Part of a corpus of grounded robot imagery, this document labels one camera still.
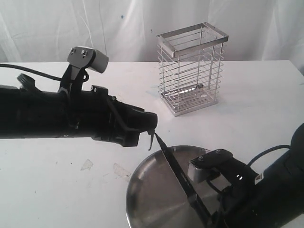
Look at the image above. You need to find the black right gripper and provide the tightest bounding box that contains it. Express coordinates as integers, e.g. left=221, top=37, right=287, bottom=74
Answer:
left=206, top=159, right=257, bottom=228

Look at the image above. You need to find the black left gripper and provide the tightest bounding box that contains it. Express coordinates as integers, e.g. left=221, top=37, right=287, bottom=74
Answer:
left=64, top=65, right=158, bottom=146

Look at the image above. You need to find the green vegetable piece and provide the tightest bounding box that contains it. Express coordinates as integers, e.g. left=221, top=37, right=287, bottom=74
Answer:
left=147, top=129, right=155, bottom=151

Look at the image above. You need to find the black handled knife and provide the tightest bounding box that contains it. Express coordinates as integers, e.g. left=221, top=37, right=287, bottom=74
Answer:
left=154, top=133, right=211, bottom=224

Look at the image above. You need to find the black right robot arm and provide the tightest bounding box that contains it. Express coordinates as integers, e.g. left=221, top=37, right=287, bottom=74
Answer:
left=212, top=125, right=304, bottom=228

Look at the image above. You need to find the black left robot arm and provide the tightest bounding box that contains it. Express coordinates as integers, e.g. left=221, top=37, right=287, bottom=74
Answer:
left=0, top=74, right=158, bottom=147

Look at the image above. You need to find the clear tape piece lower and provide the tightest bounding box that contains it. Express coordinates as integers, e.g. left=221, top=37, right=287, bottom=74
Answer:
left=80, top=159, right=94, bottom=171

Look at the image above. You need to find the round steel plate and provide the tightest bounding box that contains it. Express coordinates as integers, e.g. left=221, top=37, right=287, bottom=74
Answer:
left=126, top=145, right=219, bottom=228

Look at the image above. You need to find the white backdrop curtain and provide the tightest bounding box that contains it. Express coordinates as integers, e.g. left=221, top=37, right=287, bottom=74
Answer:
left=0, top=0, right=304, bottom=68

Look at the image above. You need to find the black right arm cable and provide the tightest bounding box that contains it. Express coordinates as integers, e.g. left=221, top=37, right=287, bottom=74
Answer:
left=248, top=144, right=292, bottom=164

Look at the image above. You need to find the wire metal utensil rack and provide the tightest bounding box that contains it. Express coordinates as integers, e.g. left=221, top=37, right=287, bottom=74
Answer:
left=157, top=22, right=229, bottom=116

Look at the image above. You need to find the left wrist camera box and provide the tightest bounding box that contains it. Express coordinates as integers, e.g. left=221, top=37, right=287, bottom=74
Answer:
left=67, top=46, right=109, bottom=74

